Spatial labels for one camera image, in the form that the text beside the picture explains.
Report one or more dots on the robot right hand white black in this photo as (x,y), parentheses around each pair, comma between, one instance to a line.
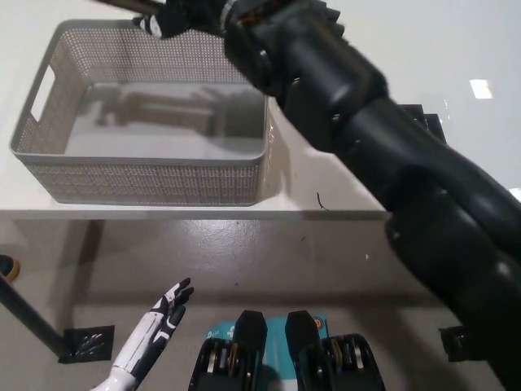
(179,16)

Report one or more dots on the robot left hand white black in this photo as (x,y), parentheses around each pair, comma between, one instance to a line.
(158,326)

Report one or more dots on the robot body black teal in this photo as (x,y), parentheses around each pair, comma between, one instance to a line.
(293,358)

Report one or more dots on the grey perforated rectangular basket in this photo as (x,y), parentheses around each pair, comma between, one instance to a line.
(142,183)

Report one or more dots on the black tape patch on desk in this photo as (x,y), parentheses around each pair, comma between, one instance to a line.
(427,122)

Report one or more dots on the black table leg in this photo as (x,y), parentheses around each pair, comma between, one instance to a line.
(28,313)

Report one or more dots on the black orange shoe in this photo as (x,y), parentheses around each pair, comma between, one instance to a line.
(9,266)

